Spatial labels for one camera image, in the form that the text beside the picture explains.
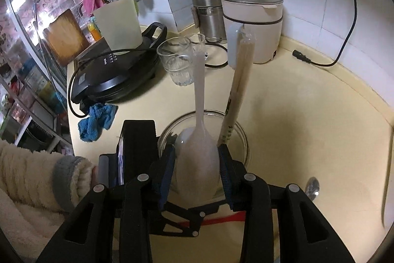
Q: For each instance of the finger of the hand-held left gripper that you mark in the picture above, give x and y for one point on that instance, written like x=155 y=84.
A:
x=184 y=214

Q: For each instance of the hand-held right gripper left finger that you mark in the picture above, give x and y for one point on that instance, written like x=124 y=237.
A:
x=166 y=179

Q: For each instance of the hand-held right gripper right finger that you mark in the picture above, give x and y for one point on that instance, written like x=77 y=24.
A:
x=226 y=179

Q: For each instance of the long translucent white spoon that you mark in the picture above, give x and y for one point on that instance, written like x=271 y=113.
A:
x=198 y=158

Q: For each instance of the red plastic spoon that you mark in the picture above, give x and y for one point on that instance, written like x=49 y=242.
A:
x=223 y=220

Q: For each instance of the clear glass bowl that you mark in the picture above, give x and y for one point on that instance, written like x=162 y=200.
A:
x=239 y=139

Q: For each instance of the person's left forearm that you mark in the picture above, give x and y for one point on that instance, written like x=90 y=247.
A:
x=30 y=189

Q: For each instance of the blue cloth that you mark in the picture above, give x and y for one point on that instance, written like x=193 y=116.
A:
x=97 y=121

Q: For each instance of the black electric griddle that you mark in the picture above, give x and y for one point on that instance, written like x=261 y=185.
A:
x=117 y=78

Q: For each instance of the clear glass tumbler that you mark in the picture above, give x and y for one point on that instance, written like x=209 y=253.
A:
x=177 y=65

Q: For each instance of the metal spoon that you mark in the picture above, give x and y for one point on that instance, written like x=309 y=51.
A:
x=312 y=187

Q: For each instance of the clear glass cup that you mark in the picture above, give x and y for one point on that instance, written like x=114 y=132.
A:
x=200 y=44

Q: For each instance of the orange dish soap bottle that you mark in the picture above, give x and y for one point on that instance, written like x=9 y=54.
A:
x=94 y=32

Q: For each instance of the cluttered storage shelf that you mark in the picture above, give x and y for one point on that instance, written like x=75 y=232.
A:
x=27 y=96

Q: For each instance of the cream cutting board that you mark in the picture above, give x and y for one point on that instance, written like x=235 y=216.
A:
x=118 y=22

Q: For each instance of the wooden cutting board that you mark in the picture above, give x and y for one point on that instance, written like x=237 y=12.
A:
x=64 y=38

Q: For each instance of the stainless steel canister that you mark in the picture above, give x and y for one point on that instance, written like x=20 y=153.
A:
x=209 y=16

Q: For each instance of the pink cloth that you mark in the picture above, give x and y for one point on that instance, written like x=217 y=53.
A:
x=92 y=4

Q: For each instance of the beige electric pot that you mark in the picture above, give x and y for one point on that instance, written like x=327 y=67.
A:
x=255 y=32

